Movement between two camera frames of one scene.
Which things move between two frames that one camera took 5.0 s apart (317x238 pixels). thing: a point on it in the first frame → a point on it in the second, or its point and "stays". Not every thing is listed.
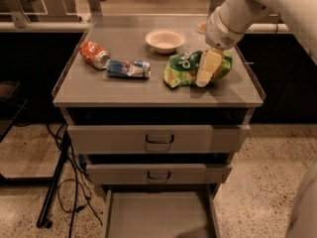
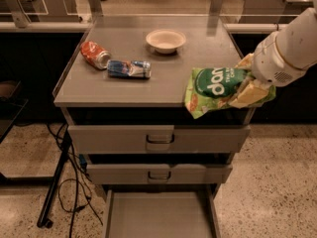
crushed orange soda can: [94, 54] stays
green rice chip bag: [182, 67] → [212, 88]
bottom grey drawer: [161, 211] stays
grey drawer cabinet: [152, 106] stays
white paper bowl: [165, 41] stays
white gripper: [219, 34] → [268, 62]
